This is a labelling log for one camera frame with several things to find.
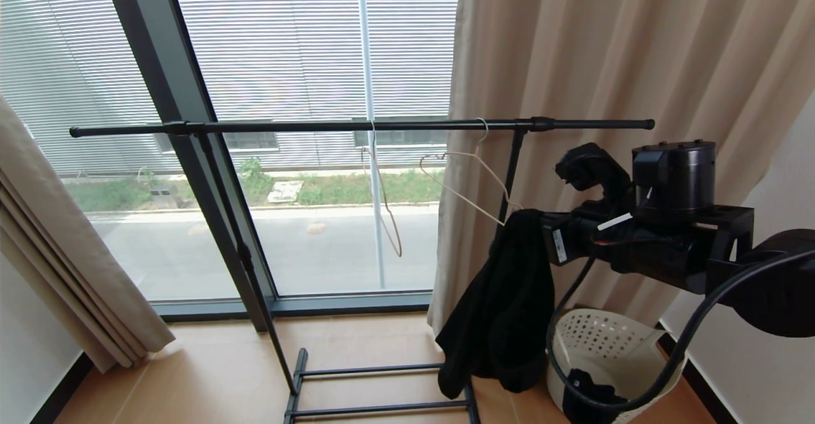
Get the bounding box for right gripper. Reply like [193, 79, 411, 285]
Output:
[540, 211, 709, 294]

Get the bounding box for black garment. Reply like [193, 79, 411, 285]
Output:
[562, 368, 628, 424]

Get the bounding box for black drawstring shorts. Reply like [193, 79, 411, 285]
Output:
[436, 209, 556, 400]

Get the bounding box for pink clothes hanger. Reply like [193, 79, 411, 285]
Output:
[360, 118, 404, 258]
[419, 117, 524, 227]

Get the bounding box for white laundry basket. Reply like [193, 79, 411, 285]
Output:
[546, 308, 688, 424]

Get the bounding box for black clothes rack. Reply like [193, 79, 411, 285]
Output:
[69, 117, 656, 424]

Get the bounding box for beige curtain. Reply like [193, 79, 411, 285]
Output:
[427, 0, 815, 342]
[0, 96, 176, 374]

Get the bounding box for window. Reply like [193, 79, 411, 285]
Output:
[0, 0, 465, 323]

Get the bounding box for black cable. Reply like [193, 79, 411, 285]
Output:
[546, 248, 815, 412]

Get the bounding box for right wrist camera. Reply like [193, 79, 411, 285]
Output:
[555, 143, 634, 215]

